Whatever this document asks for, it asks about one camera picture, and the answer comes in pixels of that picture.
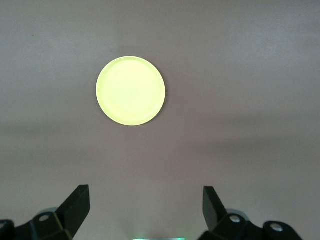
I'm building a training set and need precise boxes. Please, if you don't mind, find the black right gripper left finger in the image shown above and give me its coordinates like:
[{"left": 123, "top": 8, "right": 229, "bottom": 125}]
[{"left": 14, "top": 184, "right": 91, "bottom": 240}]

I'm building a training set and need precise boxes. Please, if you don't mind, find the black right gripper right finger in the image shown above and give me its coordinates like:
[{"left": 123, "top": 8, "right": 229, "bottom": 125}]
[{"left": 199, "top": 185, "right": 305, "bottom": 240}]

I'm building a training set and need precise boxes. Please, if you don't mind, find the yellow round plate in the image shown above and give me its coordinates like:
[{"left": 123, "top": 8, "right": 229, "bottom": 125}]
[{"left": 95, "top": 56, "right": 166, "bottom": 127}]

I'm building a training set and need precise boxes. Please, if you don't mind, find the brown table cover mat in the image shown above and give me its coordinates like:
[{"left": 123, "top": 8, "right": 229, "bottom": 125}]
[{"left": 0, "top": 0, "right": 320, "bottom": 240}]

